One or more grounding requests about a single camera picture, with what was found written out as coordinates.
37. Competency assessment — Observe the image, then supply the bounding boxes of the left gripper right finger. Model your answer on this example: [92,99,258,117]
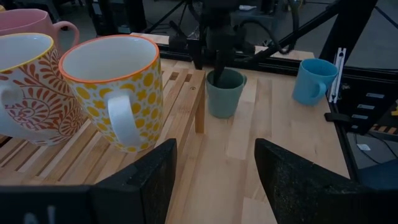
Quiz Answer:
[254,138,398,224]

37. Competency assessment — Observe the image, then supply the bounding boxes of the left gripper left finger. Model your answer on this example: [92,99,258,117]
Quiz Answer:
[0,138,178,224]

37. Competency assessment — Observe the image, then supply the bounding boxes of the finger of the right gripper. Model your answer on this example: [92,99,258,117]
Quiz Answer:
[213,50,233,88]

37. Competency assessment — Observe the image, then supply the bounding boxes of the plain green mug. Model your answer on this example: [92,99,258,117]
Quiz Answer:
[205,68,248,119]

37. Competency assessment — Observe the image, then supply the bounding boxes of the white mug yellow dots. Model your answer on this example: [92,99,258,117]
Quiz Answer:
[58,34,165,154]

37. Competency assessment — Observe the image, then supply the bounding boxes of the plain blue mug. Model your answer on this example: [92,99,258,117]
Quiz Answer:
[291,58,340,108]

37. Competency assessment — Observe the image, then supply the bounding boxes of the white mug orange floral pattern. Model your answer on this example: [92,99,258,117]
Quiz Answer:
[0,32,90,147]

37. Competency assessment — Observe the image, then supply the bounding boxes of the plain pink mug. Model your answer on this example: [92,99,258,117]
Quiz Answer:
[0,8,80,57]

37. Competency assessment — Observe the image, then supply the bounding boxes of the wooden slatted rack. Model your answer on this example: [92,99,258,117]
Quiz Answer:
[0,60,206,187]

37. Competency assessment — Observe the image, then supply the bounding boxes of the hazard striped floor mat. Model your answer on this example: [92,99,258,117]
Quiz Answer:
[368,123,398,135]

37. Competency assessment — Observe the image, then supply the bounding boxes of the white upright bracket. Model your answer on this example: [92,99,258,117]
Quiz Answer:
[328,47,347,104]

